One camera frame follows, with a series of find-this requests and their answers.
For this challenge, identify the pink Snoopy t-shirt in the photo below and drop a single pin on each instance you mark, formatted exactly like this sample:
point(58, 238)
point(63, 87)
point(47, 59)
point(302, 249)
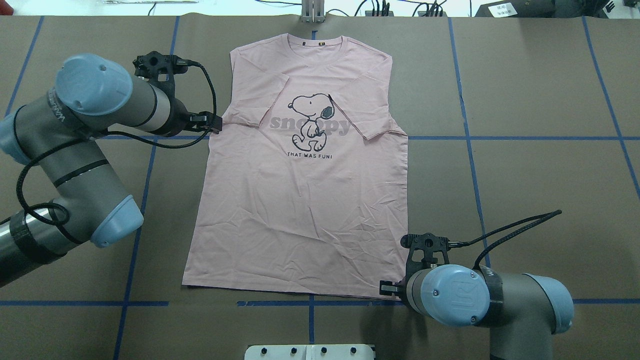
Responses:
point(305, 188)

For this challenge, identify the aluminium frame post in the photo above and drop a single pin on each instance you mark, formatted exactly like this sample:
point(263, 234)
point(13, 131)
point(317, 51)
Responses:
point(313, 11)

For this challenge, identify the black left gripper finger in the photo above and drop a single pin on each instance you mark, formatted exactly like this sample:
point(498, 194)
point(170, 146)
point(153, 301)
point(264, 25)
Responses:
point(205, 122)

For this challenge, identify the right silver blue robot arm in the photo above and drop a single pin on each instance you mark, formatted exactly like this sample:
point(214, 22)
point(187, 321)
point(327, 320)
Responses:
point(522, 311)

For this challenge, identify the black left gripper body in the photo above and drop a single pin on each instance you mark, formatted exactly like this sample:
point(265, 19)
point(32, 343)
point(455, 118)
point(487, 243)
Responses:
point(178, 118)

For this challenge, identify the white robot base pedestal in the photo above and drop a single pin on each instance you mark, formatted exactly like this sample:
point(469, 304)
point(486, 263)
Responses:
point(356, 351)

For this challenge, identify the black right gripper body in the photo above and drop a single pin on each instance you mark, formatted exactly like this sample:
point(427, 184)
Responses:
point(390, 288)

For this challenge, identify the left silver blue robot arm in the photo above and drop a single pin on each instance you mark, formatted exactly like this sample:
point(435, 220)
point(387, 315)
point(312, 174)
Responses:
point(68, 191)

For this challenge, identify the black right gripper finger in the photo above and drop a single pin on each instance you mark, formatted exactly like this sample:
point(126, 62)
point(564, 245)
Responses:
point(391, 288)

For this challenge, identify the black rectangular box device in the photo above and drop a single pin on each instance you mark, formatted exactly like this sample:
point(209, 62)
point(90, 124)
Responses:
point(558, 9)

